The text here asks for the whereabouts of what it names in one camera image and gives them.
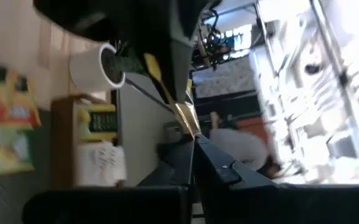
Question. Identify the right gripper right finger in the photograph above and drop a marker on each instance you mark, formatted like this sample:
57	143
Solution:
260	202

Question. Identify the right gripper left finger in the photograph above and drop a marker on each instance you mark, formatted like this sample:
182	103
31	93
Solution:
120	205

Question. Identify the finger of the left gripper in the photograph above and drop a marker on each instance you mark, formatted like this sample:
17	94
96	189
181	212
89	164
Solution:
176	68

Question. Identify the yellow green tea packet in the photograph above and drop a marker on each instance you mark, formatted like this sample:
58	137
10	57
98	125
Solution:
186	116

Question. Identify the brown wooden tea organizer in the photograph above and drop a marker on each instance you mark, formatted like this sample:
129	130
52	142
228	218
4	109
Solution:
62	140

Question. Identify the person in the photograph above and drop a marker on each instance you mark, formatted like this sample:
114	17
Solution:
238	146

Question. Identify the white plant pot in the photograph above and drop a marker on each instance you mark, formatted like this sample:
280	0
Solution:
86	71

